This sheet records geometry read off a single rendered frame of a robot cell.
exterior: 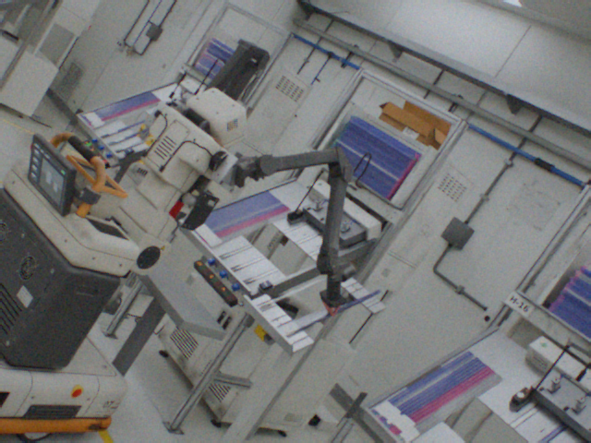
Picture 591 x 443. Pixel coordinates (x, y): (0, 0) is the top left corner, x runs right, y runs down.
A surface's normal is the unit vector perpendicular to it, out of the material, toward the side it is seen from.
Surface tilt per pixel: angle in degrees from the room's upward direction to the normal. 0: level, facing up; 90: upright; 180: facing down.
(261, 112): 90
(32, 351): 90
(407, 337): 89
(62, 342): 90
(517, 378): 45
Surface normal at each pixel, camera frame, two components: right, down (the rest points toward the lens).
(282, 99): 0.56, 0.48
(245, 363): -0.61, -0.30
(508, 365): -0.04, -0.80
